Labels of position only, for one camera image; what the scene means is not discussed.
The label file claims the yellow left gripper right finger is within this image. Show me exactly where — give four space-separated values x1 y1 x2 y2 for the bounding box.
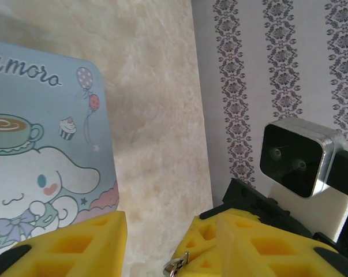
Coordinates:
216 215 348 277

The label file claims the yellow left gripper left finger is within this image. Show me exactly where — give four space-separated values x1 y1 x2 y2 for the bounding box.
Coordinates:
0 210 128 277

